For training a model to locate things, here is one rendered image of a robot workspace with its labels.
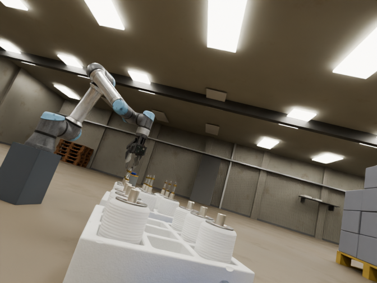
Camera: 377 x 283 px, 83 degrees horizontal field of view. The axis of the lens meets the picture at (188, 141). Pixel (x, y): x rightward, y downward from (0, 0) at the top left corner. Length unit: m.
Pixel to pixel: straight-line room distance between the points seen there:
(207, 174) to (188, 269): 10.11
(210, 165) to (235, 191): 1.78
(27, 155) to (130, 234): 1.04
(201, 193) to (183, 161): 1.99
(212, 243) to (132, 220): 0.20
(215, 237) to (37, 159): 1.10
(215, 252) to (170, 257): 0.12
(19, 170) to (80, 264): 1.04
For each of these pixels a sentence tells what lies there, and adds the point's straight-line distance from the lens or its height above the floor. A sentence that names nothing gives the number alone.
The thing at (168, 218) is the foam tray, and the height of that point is 0.17.
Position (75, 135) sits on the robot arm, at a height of 0.45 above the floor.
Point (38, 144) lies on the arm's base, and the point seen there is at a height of 0.32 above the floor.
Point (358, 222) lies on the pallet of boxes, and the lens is 3.39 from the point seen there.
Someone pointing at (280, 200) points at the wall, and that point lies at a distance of 11.55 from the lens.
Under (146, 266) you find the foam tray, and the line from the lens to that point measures 0.49.
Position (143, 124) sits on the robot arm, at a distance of 1.30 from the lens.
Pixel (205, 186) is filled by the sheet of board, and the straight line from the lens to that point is 10.38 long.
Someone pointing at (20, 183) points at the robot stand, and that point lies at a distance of 1.44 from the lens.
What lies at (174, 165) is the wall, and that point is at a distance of 11.16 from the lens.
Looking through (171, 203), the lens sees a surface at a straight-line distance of 1.07.
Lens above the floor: 0.31
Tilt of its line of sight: 13 degrees up
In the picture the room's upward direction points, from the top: 17 degrees clockwise
